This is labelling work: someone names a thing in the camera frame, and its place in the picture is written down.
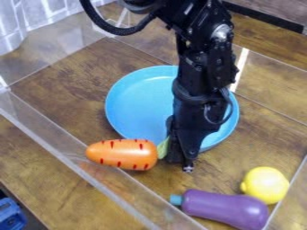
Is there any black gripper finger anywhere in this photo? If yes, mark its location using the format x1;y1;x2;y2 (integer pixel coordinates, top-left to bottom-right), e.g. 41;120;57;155
177;131;210;173
165;116;182;164

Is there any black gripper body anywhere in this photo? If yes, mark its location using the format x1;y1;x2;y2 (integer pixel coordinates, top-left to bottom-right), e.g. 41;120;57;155
166;79;234;142

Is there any orange toy carrot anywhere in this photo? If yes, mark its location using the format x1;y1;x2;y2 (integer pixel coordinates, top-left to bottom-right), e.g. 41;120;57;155
85;139;165;171

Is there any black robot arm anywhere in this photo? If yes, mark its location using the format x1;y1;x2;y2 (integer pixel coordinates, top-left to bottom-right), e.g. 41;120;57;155
120;0;238;173

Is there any blue round tray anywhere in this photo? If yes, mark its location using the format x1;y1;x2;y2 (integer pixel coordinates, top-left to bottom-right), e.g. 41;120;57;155
105;65;240;155

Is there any yellow toy lemon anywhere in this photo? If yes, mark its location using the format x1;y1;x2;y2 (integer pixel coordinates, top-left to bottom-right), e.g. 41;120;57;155
240;166;289;205

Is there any purple toy eggplant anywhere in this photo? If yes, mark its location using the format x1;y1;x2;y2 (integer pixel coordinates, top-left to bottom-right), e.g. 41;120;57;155
169;189;268;230

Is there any dark baseboard strip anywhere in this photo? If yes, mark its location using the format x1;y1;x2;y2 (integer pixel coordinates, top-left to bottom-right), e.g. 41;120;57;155
222;0;307;35

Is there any blue plastic object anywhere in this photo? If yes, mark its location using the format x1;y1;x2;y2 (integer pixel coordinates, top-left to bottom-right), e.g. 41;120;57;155
0;198;27;230

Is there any white grid curtain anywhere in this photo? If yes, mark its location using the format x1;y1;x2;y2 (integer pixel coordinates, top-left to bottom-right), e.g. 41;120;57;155
0;0;105;57

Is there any clear acrylic enclosure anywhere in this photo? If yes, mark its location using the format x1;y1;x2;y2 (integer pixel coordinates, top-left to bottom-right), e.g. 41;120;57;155
0;12;307;230

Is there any black braided cable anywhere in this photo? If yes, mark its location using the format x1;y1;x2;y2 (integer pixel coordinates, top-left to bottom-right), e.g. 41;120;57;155
77;0;160;37

